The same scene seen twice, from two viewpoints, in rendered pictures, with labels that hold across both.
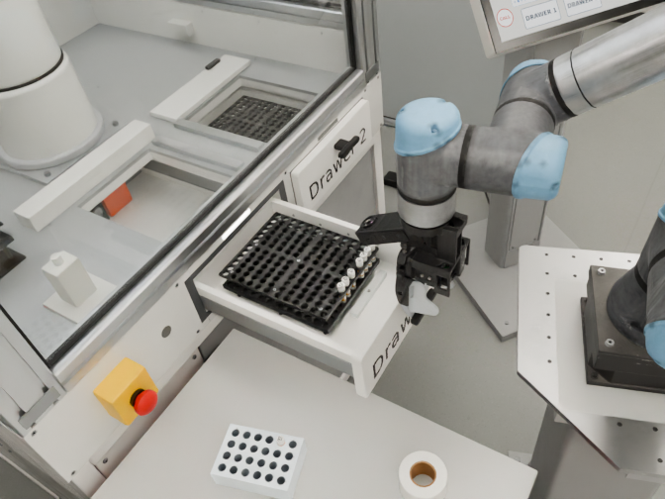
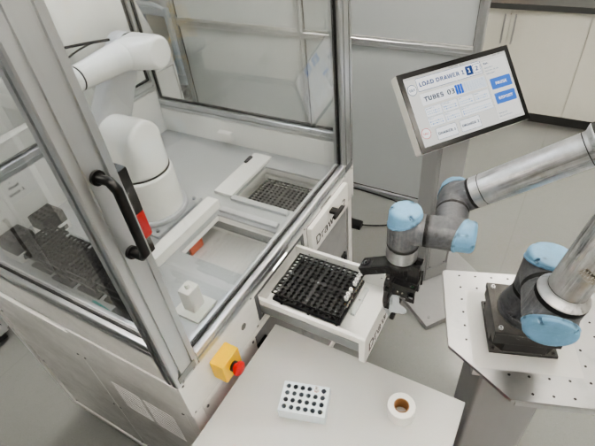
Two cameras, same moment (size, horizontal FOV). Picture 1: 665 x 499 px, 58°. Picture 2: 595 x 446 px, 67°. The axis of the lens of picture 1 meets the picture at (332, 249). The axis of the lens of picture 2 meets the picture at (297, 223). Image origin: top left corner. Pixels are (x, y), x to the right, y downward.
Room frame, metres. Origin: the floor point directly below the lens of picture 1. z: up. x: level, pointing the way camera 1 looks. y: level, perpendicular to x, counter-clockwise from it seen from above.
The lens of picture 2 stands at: (-0.16, 0.17, 1.91)
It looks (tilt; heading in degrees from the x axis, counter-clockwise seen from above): 41 degrees down; 356
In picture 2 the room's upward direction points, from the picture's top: 7 degrees counter-clockwise
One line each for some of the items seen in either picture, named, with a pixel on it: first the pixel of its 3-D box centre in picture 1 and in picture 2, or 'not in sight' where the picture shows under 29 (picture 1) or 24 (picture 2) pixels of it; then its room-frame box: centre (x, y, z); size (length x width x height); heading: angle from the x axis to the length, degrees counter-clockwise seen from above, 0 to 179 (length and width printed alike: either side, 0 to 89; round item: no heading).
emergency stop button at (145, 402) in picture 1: (143, 401); (237, 367); (0.50, 0.32, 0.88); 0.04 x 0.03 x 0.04; 142
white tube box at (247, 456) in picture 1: (259, 460); (304, 402); (0.43, 0.16, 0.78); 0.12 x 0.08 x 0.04; 69
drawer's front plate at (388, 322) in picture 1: (402, 310); (382, 311); (0.60, -0.10, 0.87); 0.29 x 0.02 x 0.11; 142
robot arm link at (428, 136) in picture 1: (428, 150); (405, 226); (0.57, -0.13, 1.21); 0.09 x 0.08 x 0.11; 62
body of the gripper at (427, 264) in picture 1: (430, 245); (403, 274); (0.57, -0.14, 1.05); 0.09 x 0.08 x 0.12; 52
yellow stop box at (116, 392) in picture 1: (128, 392); (227, 362); (0.52, 0.35, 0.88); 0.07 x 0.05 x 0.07; 142
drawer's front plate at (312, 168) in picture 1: (334, 154); (328, 216); (1.04, -0.04, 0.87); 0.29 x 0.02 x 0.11; 142
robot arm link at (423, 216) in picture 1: (427, 198); (402, 250); (0.58, -0.13, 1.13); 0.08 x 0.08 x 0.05
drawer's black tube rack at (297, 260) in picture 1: (301, 272); (319, 289); (0.72, 0.06, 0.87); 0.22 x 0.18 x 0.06; 52
